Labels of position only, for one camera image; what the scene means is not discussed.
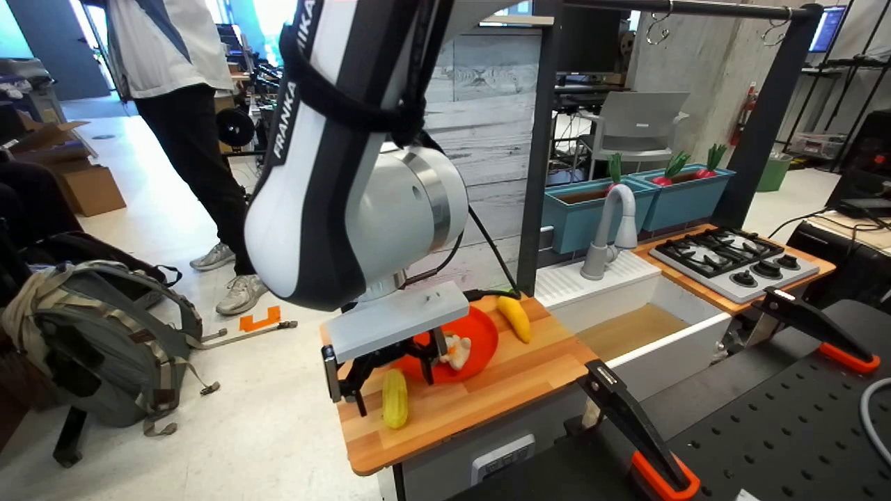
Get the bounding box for black orange clamp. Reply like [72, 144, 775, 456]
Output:
[740, 286, 881, 375]
[580, 360, 702, 501]

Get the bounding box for toy stove top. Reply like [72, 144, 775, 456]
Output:
[651, 229, 818, 304]

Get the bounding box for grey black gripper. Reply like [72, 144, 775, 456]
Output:
[321, 282, 467, 417]

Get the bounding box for yellow toy carrot green top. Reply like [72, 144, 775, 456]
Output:
[495, 296, 533, 342]

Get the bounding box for grey toy faucet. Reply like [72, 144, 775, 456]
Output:
[583, 185, 638, 282]

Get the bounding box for grey chair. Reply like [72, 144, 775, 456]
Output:
[588, 91, 687, 176]

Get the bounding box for cardboard box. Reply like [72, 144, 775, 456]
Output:
[3, 122, 125, 218]

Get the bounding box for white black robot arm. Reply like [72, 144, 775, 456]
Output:
[244, 0, 467, 405]

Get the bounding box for white toy sink basin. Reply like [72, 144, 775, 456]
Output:
[534, 250, 729, 398]

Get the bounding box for grey wood-pattern back panel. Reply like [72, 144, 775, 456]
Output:
[427, 25, 542, 289]

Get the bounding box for standing person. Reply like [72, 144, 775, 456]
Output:
[88, 0, 267, 317]

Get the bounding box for right black orange clamp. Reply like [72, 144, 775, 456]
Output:
[740, 286, 881, 375]

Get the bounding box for blue planter box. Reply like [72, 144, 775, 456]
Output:
[542, 168, 732, 256]

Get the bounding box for orange tool on floor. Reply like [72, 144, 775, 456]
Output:
[240, 307, 282, 335]

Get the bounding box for orange plastic plate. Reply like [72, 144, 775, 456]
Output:
[395, 307, 498, 385]

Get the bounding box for left black orange clamp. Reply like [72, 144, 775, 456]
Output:
[580, 360, 702, 501]

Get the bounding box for white toy food piece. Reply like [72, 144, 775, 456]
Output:
[441, 335, 473, 370]

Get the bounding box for grey backpack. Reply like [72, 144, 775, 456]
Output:
[3, 260, 203, 438]

